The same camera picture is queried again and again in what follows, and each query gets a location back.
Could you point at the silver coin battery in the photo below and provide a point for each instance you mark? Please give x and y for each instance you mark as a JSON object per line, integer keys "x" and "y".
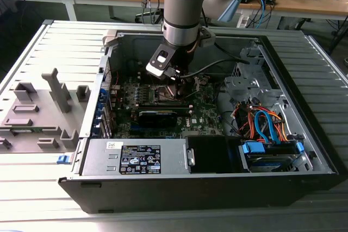
{"x": 204, "y": 80}

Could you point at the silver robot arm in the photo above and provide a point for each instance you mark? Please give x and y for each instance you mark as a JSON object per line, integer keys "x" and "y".
{"x": 185, "y": 3}

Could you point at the grey part rack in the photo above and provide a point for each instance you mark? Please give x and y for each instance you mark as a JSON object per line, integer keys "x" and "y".
{"x": 40, "y": 99}

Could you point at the CPU socket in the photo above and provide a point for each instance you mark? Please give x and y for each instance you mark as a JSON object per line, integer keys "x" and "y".
{"x": 161, "y": 97}

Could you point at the green motherboard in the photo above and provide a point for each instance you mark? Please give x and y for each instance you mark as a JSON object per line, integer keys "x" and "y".
{"x": 201, "y": 112}

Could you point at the hard disk blue carrier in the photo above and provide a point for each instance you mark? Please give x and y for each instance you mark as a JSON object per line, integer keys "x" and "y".
{"x": 266, "y": 161}

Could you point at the silver disk bay cage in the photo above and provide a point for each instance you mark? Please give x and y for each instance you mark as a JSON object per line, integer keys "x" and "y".
{"x": 244, "y": 84}

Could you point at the black PC case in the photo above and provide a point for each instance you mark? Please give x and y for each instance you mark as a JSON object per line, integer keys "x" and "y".
{"x": 163, "y": 194}

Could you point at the silver power supply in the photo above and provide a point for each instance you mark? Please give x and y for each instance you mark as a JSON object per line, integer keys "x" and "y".
{"x": 103, "y": 156}

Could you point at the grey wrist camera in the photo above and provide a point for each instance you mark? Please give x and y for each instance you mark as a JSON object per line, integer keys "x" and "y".
{"x": 208, "y": 37}

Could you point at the green RAM stick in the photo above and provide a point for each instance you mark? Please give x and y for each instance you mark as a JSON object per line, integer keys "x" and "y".
{"x": 23, "y": 131}
{"x": 163, "y": 109}

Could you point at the silver CPU chip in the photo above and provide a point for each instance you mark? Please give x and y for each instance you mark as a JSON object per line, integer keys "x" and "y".
{"x": 174, "y": 89}

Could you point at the black graphics card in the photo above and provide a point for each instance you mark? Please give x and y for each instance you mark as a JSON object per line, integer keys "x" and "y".
{"x": 157, "y": 119}

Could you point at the blue plastic case latch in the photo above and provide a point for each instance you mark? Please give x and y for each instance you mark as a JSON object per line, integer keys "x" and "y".
{"x": 63, "y": 159}

